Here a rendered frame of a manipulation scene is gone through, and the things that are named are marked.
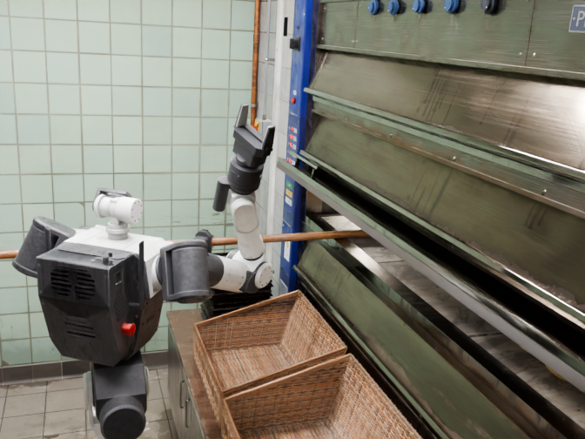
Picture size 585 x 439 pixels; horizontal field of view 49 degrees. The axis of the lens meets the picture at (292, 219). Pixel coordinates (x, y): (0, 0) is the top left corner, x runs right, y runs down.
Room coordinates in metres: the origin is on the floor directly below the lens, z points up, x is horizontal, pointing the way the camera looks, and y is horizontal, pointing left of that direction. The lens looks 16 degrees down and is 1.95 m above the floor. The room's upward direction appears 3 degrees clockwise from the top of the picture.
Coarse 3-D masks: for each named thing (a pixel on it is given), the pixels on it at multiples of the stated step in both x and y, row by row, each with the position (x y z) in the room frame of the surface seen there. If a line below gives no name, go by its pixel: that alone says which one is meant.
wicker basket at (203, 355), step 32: (224, 320) 2.51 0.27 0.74; (256, 320) 2.55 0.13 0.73; (288, 320) 2.60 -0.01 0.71; (320, 320) 2.34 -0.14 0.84; (224, 352) 2.50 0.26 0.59; (256, 352) 2.52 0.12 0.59; (288, 352) 2.49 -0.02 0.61; (320, 352) 2.26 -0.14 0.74; (224, 384) 2.23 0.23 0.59; (256, 384) 2.25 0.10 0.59; (256, 416) 2.00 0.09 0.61
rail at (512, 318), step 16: (304, 176) 2.32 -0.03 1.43; (352, 208) 1.89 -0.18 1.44; (368, 224) 1.77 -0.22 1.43; (400, 240) 1.59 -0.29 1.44; (416, 256) 1.50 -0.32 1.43; (448, 272) 1.37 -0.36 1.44; (464, 288) 1.30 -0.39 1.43; (496, 304) 1.20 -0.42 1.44; (512, 320) 1.14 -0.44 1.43; (528, 336) 1.09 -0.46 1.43; (544, 336) 1.06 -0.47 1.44; (560, 352) 1.02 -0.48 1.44; (576, 368) 0.97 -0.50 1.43
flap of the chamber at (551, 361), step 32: (320, 192) 2.14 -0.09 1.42; (352, 192) 2.29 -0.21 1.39; (384, 224) 1.84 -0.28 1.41; (448, 256) 1.62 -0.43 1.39; (448, 288) 1.35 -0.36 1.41; (480, 288) 1.36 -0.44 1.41; (544, 320) 1.24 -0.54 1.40; (544, 352) 1.05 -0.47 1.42; (576, 352) 1.08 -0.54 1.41; (576, 384) 0.96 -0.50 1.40
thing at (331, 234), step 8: (320, 232) 2.36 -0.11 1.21; (328, 232) 2.36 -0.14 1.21; (336, 232) 2.37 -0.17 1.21; (344, 232) 2.38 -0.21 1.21; (352, 232) 2.39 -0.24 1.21; (360, 232) 2.40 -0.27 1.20; (168, 240) 2.16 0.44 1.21; (176, 240) 2.16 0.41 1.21; (216, 240) 2.20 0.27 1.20; (224, 240) 2.21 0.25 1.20; (232, 240) 2.22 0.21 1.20; (264, 240) 2.26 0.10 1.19; (272, 240) 2.28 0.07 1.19; (280, 240) 2.29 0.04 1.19; (288, 240) 2.30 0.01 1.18; (296, 240) 2.32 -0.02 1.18; (0, 256) 1.95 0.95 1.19; (8, 256) 1.96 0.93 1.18; (16, 256) 1.97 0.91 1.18
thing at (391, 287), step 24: (312, 216) 2.67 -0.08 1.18; (336, 240) 2.35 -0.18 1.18; (360, 264) 2.12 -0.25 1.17; (384, 288) 1.94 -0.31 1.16; (408, 288) 1.90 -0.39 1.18; (408, 312) 1.78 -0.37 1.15; (432, 312) 1.73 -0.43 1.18; (432, 336) 1.65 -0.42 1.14; (456, 336) 1.58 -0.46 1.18; (480, 360) 1.45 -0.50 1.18; (504, 384) 1.34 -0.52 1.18; (528, 408) 1.25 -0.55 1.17; (552, 408) 1.25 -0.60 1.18; (552, 432) 1.18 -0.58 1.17; (576, 432) 1.16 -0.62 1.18
